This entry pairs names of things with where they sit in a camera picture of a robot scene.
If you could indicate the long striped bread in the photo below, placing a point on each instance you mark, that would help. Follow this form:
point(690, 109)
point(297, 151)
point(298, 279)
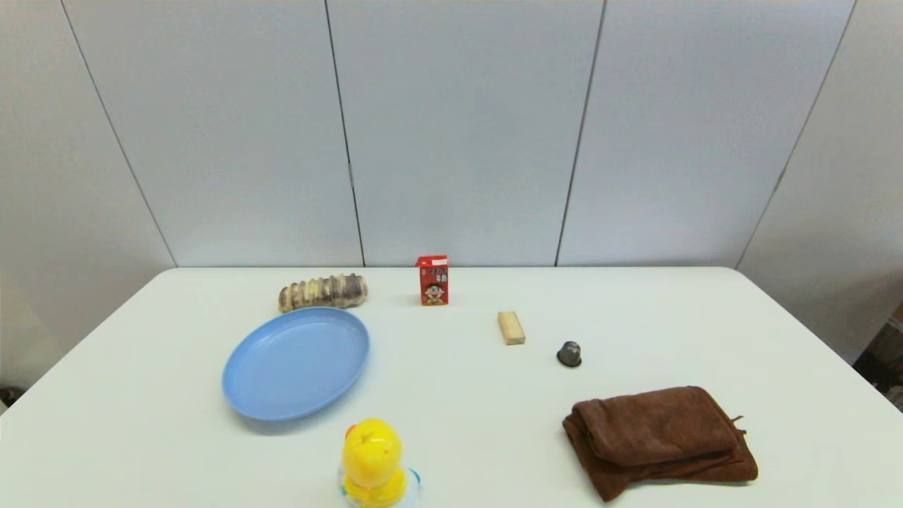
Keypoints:
point(323, 292)

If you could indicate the red milk carton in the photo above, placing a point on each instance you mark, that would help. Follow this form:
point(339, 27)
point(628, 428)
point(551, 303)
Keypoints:
point(433, 282)

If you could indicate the small wooden block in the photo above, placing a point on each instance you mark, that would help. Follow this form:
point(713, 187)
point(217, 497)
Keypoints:
point(511, 328)

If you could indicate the dark coffee capsule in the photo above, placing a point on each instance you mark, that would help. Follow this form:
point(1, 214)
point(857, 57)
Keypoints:
point(569, 354)

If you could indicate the blue round plate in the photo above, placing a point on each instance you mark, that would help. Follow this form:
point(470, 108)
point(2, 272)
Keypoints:
point(296, 363)

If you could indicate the yellow duck toy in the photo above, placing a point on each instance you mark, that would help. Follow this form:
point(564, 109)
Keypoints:
point(372, 458)

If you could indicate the folded brown towel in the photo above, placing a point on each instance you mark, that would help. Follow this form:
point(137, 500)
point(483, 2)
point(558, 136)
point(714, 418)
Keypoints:
point(656, 437)

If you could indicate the dark floor object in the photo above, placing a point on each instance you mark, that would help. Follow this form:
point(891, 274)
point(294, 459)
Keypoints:
point(8, 395)

